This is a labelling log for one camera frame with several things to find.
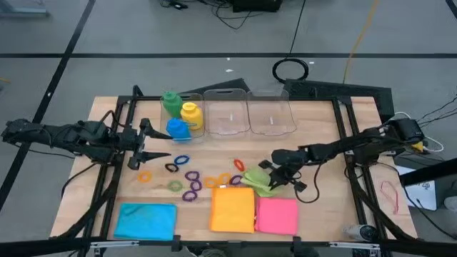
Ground pink microfibre cloth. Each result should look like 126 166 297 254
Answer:
253 197 299 236

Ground yellow plastic sports bottle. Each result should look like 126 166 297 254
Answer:
180 101 204 131

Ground white cylindrical camera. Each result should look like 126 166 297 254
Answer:
342 223 380 243

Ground black metal table frame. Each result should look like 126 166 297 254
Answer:
0 84 457 257

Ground red rubber band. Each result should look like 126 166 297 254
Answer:
379 180 401 216

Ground large black angular panel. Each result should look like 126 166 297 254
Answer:
283 78 396 124

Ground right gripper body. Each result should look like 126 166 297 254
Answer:
258 159 308 194

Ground blue plastic sports bottle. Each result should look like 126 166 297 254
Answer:
166 117 199 143

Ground yellow hanging cable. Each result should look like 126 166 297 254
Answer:
341 0 380 85

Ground clear plastic bin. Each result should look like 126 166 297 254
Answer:
159 93 206 144
246 89 298 137
203 89 251 138

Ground white paper sheet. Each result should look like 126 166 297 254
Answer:
395 164 438 211

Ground blue microfibre cloth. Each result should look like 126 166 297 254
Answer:
113 202 179 242

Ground black equipment box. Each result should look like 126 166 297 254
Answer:
231 0 283 14

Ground black floor cables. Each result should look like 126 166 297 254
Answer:
158 0 263 31

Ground green plastic sports bottle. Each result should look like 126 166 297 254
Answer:
160 91 184 119

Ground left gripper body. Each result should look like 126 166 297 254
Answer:
119 126 146 171

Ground orange microfibre cloth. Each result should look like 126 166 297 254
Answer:
209 186 256 234

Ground green microfibre cloth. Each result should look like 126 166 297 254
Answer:
241 167 283 198

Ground grey metal base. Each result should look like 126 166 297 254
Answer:
0 0 50 18

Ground black coiled cable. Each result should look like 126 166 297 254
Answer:
271 0 310 85

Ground black bar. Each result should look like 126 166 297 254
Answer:
398 156 457 187

